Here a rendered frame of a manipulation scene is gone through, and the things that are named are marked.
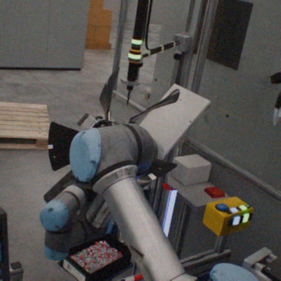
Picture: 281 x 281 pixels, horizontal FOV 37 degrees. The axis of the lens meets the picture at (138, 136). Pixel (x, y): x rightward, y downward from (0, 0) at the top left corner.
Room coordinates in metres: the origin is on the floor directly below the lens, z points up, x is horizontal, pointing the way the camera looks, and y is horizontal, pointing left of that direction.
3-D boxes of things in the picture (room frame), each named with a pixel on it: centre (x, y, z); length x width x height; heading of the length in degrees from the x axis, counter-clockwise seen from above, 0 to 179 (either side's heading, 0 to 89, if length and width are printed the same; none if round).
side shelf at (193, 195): (1.94, -0.31, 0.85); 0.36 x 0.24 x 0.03; 37
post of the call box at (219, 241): (1.40, -0.39, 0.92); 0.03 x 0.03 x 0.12; 37
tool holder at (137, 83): (1.53, 0.06, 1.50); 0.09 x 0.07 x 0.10; 162
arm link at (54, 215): (1.02, 0.19, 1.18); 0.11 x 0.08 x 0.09; 163
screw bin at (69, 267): (1.26, 0.08, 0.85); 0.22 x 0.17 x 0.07; 141
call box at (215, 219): (1.40, -0.39, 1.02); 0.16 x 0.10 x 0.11; 127
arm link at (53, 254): (1.03, 0.18, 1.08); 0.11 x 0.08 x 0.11; 134
